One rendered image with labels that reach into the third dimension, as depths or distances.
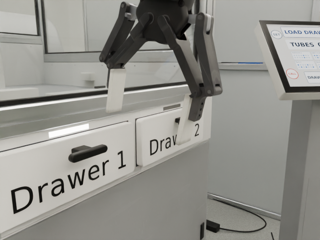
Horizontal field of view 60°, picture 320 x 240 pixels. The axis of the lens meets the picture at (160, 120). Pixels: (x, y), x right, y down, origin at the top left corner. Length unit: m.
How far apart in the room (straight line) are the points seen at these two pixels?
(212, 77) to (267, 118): 1.63
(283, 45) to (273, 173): 1.16
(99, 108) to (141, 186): 0.24
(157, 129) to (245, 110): 1.39
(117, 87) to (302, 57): 0.75
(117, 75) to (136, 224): 0.40
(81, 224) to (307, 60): 0.85
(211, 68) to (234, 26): 1.69
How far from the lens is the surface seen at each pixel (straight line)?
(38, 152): 0.46
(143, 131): 0.61
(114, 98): 0.44
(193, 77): 0.35
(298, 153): 1.21
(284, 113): 1.93
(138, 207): 0.70
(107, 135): 0.54
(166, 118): 0.68
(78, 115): 0.51
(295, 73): 1.00
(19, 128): 0.45
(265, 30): 1.08
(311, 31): 1.18
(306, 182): 1.22
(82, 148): 0.48
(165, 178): 0.76
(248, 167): 2.09
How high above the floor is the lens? 1.05
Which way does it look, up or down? 12 degrees down
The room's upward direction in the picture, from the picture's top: straight up
